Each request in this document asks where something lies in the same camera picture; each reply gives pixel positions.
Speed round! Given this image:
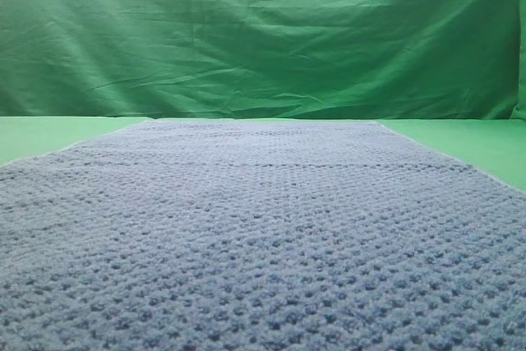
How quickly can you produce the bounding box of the blue waffle-weave towel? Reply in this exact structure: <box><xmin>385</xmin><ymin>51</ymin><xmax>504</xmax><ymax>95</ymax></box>
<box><xmin>1</xmin><ymin>121</ymin><xmax>525</xmax><ymax>350</ymax></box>

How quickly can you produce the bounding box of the green backdrop cloth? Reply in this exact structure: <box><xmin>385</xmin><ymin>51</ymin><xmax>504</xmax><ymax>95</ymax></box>
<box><xmin>1</xmin><ymin>0</ymin><xmax>525</xmax><ymax>119</ymax></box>

